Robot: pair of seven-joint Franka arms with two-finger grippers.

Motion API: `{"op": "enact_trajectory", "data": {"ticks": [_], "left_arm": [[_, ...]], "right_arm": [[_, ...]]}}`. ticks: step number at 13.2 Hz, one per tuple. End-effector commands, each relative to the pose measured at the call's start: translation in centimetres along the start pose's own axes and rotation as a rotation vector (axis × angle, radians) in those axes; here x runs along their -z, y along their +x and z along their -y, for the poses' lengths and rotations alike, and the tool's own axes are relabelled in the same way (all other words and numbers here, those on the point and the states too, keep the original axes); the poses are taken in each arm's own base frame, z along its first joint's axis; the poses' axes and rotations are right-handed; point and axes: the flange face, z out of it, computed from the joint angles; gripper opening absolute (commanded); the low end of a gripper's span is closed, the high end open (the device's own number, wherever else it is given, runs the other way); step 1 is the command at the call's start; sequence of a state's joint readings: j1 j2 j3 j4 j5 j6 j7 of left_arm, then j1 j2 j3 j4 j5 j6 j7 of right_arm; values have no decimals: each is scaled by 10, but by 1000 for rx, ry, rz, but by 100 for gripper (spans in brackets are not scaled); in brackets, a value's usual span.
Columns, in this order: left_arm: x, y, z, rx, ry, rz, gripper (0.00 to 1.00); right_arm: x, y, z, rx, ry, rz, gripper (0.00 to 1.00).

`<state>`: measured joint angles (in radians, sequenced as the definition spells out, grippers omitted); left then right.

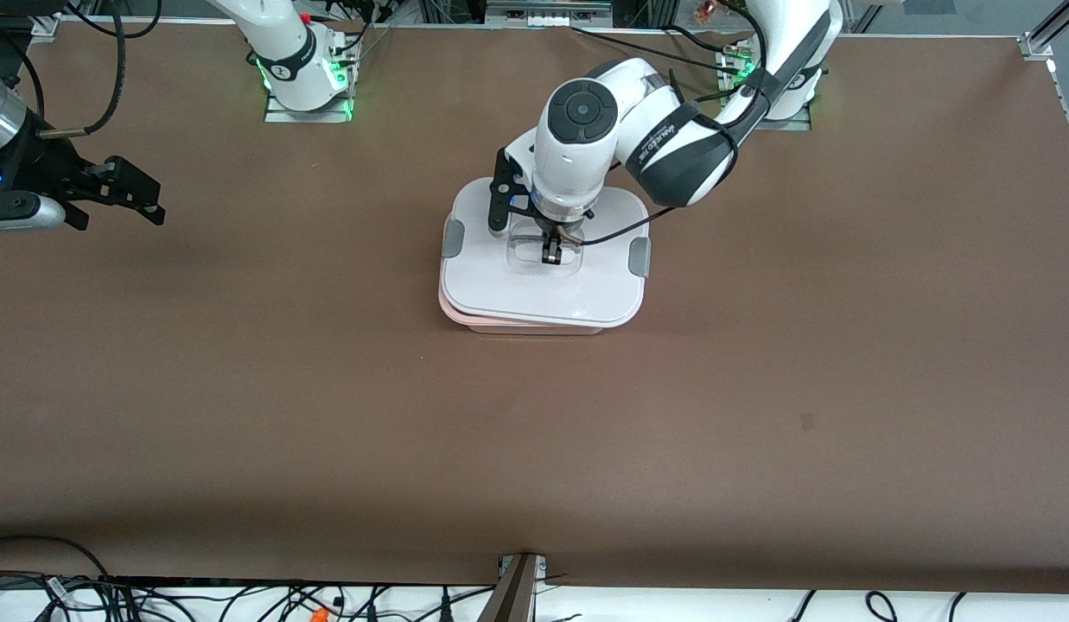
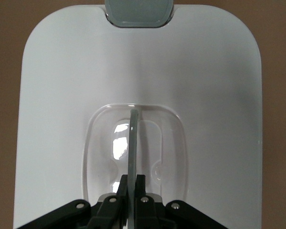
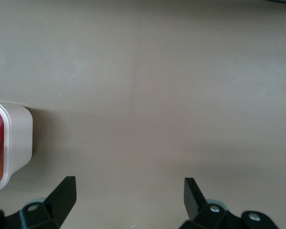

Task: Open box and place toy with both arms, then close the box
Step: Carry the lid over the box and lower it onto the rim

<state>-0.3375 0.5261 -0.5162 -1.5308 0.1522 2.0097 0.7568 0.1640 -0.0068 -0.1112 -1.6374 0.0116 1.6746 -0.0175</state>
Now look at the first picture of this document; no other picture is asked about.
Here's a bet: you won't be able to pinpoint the white box lid grey clips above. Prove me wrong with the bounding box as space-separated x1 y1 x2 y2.
439 176 652 328

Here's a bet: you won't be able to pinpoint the pink plastic storage box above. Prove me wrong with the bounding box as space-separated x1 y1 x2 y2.
437 289 608 337

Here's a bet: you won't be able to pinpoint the grey equipment box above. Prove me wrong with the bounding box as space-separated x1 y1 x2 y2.
485 0 613 27

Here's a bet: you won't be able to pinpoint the aluminium corner profile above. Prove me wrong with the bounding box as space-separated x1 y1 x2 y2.
1018 0 1069 61

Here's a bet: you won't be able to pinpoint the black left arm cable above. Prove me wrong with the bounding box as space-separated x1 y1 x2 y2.
577 0 770 248

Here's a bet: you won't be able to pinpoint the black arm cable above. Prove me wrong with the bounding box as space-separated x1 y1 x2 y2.
37 0 163 139
577 0 770 248

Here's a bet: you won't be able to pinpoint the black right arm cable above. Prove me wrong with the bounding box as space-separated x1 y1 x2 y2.
37 0 163 139

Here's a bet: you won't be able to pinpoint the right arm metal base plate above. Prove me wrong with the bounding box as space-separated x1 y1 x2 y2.
264 85 355 124

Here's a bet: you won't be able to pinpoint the black cable across table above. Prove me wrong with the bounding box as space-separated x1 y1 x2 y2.
571 26 734 74

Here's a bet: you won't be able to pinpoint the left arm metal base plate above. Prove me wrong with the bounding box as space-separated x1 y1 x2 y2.
716 48 813 132

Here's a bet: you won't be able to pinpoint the aluminium frame post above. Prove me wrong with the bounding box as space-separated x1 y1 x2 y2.
480 553 549 622

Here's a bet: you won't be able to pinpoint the black large arc cable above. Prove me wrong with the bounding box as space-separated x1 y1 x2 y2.
0 535 113 597

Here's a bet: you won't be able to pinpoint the black cable with white label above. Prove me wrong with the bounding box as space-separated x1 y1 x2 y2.
29 575 81 622

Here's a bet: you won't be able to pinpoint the aluminium edge rail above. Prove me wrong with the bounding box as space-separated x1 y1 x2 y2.
1048 56 1069 169

